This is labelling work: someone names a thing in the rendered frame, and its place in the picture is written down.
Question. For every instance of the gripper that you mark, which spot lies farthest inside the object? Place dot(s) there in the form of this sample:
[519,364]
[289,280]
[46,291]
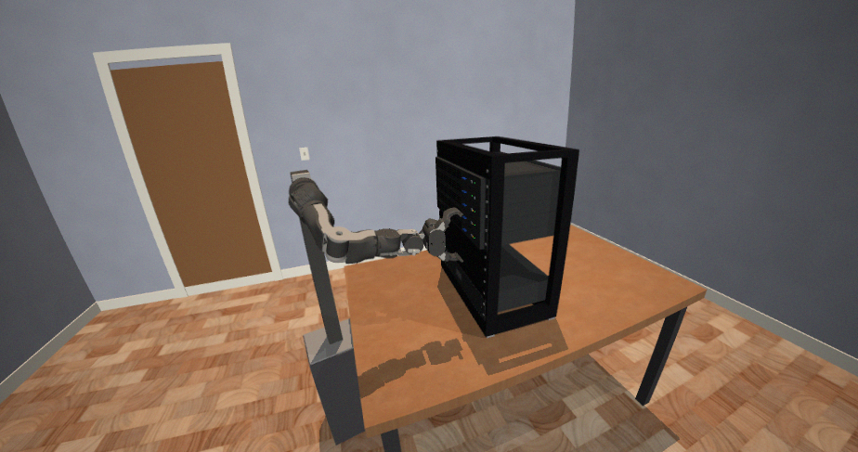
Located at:
[434,239]

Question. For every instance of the black server rack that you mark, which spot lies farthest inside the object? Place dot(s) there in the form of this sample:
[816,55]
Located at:
[505,203]

